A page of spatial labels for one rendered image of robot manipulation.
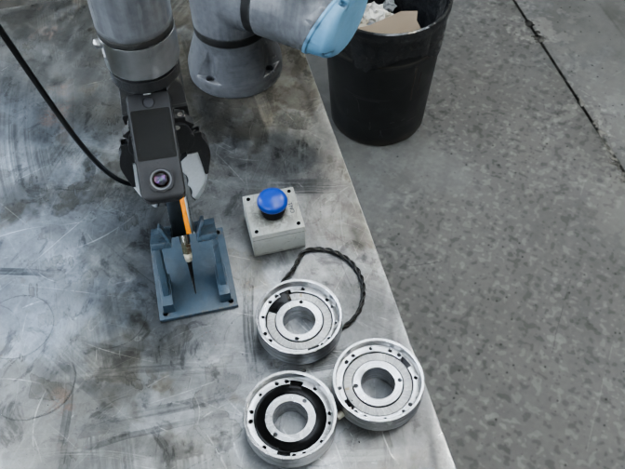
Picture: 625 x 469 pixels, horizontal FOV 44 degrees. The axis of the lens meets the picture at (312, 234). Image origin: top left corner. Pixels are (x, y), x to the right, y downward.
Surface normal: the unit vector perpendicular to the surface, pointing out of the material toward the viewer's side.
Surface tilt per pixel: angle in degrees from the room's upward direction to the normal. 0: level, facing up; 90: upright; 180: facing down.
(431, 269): 0
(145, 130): 31
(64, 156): 0
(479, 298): 0
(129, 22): 90
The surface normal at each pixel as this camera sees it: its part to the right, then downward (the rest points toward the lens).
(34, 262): -0.01, -0.59
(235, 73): 0.12, 0.58
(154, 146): 0.14, -0.11
